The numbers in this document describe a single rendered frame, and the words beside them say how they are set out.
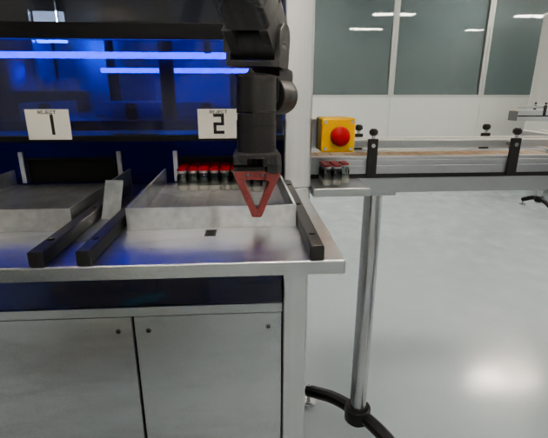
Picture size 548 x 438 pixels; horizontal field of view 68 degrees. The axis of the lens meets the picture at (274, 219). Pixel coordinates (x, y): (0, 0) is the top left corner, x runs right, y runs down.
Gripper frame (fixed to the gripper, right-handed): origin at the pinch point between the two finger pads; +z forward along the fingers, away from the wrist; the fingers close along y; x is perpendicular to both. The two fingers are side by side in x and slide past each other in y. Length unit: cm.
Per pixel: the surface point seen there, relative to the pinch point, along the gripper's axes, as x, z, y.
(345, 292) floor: -52, 84, 150
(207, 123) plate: 9.7, -12.2, 26.3
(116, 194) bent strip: 23.4, -1.2, 8.3
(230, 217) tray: 4.0, 1.1, 0.8
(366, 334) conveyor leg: -32, 48, 44
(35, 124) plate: 44, -12, 26
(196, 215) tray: 9.3, 0.7, 0.7
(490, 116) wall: -322, -9, 490
